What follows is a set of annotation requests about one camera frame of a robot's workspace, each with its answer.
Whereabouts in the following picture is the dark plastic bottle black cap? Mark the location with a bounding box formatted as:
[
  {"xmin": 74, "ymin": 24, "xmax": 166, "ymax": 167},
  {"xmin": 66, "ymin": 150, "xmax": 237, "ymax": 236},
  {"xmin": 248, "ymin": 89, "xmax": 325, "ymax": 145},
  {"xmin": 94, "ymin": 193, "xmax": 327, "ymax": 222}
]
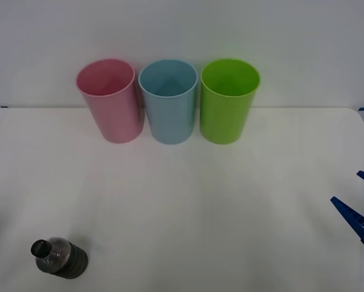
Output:
[{"xmin": 30, "ymin": 235, "xmax": 88, "ymax": 280}]

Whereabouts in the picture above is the green plastic bin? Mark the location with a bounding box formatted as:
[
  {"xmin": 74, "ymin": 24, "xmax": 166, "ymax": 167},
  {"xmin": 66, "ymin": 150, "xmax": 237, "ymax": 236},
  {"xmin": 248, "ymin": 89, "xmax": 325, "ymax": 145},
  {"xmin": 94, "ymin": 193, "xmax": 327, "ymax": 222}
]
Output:
[{"xmin": 199, "ymin": 58, "xmax": 261, "ymax": 145}]

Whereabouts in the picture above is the pale blue plastic bin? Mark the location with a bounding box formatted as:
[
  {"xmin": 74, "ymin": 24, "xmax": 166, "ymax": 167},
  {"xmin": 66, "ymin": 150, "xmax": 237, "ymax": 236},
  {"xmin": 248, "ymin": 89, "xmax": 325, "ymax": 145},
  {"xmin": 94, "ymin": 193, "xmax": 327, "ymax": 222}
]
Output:
[{"xmin": 137, "ymin": 58, "xmax": 199, "ymax": 145}]

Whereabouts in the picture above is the pink plastic bin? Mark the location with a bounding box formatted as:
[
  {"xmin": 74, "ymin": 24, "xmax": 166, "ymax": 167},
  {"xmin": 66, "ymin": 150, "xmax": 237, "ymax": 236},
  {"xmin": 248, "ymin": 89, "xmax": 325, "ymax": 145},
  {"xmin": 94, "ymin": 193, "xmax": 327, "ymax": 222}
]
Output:
[{"xmin": 75, "ymin": 58, "xmax": 145, "ymax": 144}]

